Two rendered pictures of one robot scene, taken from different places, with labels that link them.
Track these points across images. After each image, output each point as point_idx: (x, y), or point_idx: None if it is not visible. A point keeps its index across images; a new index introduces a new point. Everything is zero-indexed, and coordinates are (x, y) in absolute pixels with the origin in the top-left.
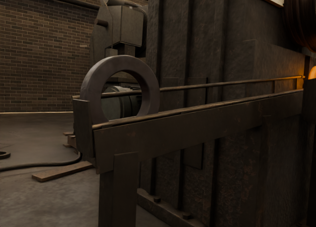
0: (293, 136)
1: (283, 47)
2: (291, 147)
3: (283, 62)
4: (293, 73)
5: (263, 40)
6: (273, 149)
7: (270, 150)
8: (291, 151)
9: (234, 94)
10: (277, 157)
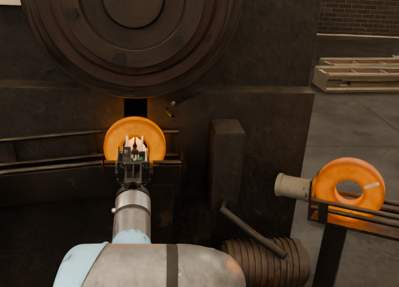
0: (105, 221)
1: None
2: (103, 236)
3: (38, 111)
4: (79, 126)
5: (6, 69)
6: (41, 235)
7: (29, 235)
8: (103, 242)
9: None
10: (55, 246)
